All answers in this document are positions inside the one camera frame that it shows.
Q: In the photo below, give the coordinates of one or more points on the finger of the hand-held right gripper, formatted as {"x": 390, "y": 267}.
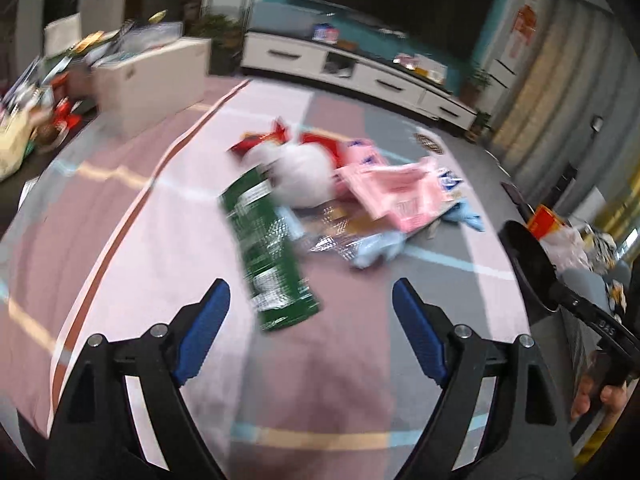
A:
{"x": 562, "y": 299}

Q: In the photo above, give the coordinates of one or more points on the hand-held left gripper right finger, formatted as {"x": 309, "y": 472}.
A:
{"x": 417, "y": 332}

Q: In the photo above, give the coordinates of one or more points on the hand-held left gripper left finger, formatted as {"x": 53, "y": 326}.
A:
{"x": 205, "y": 330}

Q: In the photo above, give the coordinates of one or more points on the black trash bin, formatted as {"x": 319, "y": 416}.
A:
{"x": 530, "y": 265}

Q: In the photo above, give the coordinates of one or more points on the green snack packet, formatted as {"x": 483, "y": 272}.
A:
{"x": 270, "y": 260}

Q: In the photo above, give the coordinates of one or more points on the blue face mask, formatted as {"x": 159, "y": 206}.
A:
{"x": 370, "y": 252}
{"x": 467, "y": 217}

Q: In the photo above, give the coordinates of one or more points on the pink plastic bag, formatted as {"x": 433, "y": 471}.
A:
{"x": 395, "y": 185}

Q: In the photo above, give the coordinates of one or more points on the person's right hand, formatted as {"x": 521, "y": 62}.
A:
{"x": 597, "y": 400}

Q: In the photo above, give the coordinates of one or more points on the grey cushion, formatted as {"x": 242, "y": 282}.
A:
{"x": 587, "y": 285}

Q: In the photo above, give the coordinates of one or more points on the translucent white plastic bag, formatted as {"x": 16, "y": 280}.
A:
{"x": 565, "y": 250}

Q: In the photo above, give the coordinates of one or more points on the black white patterned cloth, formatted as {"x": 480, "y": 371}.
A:
{"x": 607, "y": 255}

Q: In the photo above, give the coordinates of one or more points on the orange red box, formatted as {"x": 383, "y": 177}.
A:
{"x": 545, "y": 220}

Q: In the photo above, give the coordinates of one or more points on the checked bedsheet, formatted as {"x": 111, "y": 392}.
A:
{"x": 150, "y": 260}

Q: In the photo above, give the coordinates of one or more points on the dark flat object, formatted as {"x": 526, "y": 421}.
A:
{"x": 515, "y": 200}

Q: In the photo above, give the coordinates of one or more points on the silver foil wrapper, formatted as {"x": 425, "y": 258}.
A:
{"x": 330, "y": 240}

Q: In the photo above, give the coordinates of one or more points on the blue white snack packet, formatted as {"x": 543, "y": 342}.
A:
{"x": 450, "y": 182}

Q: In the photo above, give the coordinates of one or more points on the round floor drain cover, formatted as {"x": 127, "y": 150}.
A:
{"x": 429, "y": 143}

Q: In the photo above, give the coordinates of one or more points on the small potted plant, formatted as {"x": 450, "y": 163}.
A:
{"x": 481, "y": 125}

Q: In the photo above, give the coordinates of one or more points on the red gold snack wrapper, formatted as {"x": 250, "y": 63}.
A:
{"x": 260, "y": 142}

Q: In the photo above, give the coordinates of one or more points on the red flat box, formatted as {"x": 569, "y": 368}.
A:
{"x": 325, "y": 141}

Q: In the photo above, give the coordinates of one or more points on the grey yellow curtain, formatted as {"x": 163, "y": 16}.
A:
{"x": 565, "y": 85}

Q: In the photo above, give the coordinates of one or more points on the tall potted plant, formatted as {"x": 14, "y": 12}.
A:
{"x": 477, "y": 85}

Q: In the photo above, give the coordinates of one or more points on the white storage box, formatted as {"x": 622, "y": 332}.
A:
{"x": 150, "y": 85}

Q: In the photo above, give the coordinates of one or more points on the cream cloth bag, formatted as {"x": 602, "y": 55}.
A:
{"x": 15, "y": 145}

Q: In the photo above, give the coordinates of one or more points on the white framed card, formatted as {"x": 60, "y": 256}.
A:
{"x": 432, "y": 67}

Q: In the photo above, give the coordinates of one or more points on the pink small item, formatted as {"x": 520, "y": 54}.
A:
{"x": 406, "y": 61}

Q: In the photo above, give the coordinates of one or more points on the white television cabinet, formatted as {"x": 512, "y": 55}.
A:
{"x": 350, "y": 67}

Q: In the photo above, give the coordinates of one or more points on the potted plant in dark planter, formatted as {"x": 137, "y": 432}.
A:
{"x": 217, "y": 35}

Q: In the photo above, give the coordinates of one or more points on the pile of plastic packaging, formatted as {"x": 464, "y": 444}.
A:
{"x": 135, "y": 42}

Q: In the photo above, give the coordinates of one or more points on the blue white small box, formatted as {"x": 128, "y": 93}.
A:
{"x": 326, "y": 33}

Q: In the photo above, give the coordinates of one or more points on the grey flat panel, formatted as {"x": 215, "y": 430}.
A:
{"x": 280, "y": 20}

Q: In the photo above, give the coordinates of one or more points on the black flat television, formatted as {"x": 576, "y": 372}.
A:
{"x": 400, "y": 5}

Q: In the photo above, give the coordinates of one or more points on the red wall decoration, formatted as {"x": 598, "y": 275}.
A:
{"x": 525, "y": 27}

